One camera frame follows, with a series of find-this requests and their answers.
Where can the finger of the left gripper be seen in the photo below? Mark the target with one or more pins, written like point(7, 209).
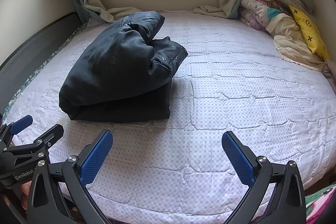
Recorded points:
point(20, 125)
point(51, 136)

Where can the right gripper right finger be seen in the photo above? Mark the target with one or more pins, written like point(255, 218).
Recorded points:
point(241, 157)

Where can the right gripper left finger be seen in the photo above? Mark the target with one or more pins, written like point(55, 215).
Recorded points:
point(93, 156)

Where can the black padded jacket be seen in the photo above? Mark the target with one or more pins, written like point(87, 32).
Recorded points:
point(125, 74)

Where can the person's left hand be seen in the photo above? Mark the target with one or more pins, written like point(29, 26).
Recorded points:
point(25, 188)

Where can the pink green floor mat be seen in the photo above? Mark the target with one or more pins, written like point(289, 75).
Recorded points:
point(320, 206)

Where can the white quilted bed mattress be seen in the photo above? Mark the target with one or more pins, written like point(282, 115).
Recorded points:
point(175, 170)

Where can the brown knitted cloth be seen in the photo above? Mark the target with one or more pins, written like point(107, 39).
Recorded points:
point(329, 71)

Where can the cream blanket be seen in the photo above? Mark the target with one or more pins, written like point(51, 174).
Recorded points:
point(289, 41)

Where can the yellow patterned pillow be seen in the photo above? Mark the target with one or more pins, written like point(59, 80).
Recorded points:
point(310, 33)

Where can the purple floral quilt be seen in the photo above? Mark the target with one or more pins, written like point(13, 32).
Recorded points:
point(255, 14)

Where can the dark bed side rail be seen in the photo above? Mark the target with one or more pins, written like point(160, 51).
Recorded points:
point(33, 53)

